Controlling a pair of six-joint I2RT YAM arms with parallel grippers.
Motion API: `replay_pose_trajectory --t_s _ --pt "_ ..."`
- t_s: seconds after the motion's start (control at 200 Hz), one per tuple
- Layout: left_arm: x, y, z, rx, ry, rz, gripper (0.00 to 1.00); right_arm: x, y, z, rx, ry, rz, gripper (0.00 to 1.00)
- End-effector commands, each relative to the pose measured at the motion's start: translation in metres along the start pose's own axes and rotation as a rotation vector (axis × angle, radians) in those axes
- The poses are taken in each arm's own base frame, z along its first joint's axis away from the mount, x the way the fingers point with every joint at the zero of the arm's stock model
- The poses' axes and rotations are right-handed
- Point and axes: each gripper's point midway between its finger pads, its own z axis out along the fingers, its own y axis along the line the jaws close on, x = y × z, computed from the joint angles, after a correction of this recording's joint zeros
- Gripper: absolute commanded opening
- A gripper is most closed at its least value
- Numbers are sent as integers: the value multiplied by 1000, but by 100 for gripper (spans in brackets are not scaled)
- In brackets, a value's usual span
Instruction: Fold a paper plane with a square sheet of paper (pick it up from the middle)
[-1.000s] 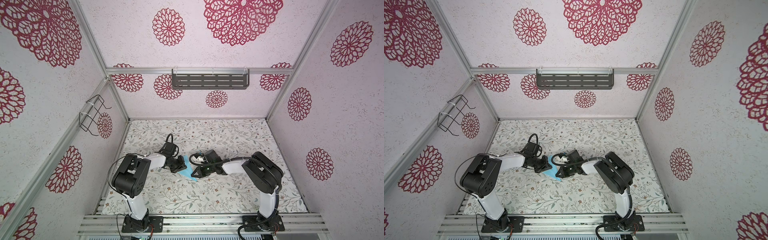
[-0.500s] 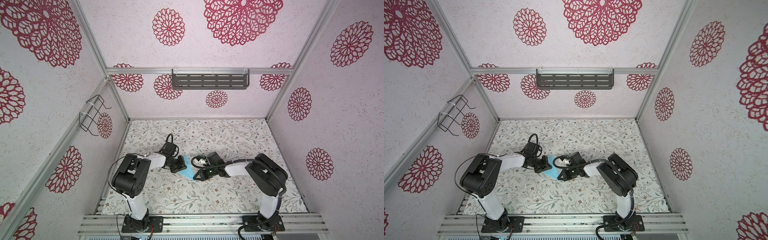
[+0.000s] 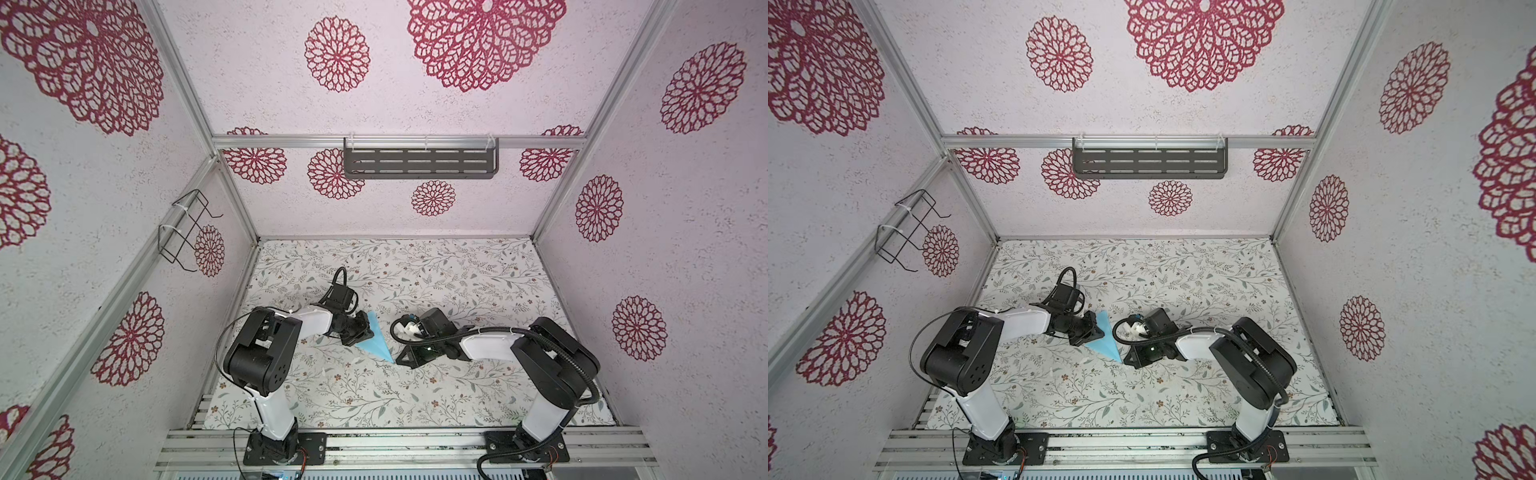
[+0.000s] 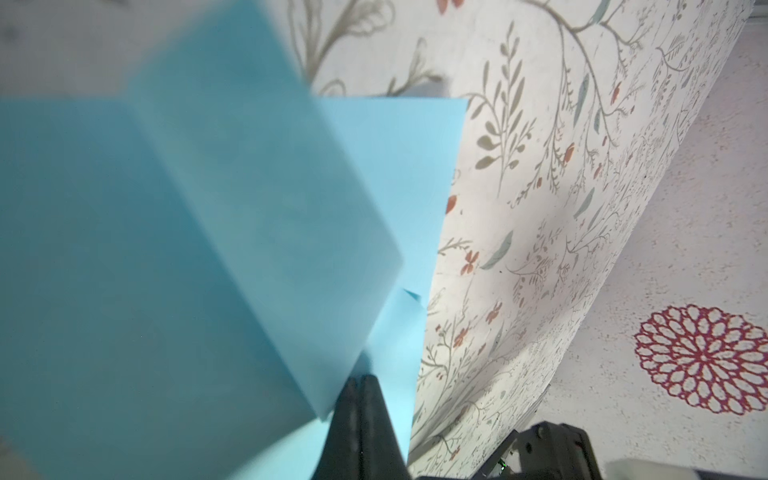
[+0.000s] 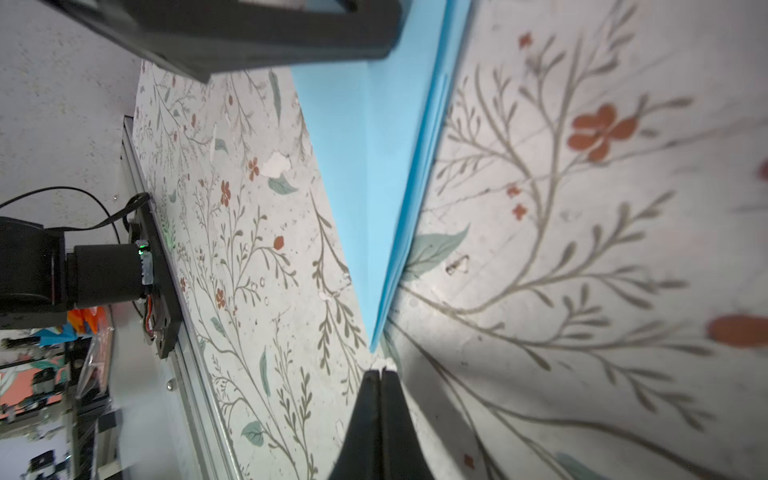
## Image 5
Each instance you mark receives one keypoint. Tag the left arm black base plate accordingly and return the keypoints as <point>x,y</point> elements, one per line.
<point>164,316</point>

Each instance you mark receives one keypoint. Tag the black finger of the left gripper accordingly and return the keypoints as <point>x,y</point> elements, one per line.
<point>198,39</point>

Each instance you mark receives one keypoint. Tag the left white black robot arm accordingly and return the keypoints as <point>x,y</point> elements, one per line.
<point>42,279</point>

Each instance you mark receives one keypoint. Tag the aluminium front rail frame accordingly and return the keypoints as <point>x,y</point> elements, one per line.
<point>171,427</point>

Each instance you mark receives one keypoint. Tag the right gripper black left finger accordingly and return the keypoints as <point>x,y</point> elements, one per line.
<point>360,457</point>

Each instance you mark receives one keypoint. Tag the light blue square paper sheet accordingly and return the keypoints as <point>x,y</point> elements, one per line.
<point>374,127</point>

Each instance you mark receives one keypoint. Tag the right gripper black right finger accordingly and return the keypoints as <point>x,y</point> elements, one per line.
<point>401,453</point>

